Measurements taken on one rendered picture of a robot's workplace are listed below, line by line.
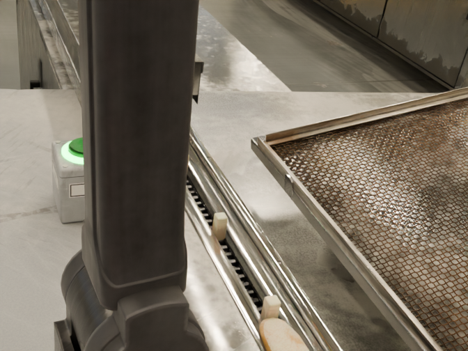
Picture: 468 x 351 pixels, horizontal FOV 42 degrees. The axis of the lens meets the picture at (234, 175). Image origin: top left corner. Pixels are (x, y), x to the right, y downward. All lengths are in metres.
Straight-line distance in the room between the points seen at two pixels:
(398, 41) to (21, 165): 3.07
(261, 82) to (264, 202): 0.43
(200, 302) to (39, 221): 0.25
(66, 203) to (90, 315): 0.33
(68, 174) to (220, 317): 0.25
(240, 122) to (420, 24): 2.64
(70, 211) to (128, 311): 0.38
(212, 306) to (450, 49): 2.91
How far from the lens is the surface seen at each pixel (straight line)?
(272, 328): 0.59
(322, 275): 0.72
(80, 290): 0.44
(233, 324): 0.58
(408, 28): 3.67
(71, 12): 1.14
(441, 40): 3.45
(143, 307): 0.37
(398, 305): 0.59
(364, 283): 0.63
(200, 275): 0.62
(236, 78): 1.20
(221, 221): 0.69
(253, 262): 0.67
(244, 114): 1.05
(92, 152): 0.34
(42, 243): 0.72
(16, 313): 0.64
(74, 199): 0.73
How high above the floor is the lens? 1.27
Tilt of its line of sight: 31 degrees down
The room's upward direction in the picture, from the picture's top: 9 degrees clockwise
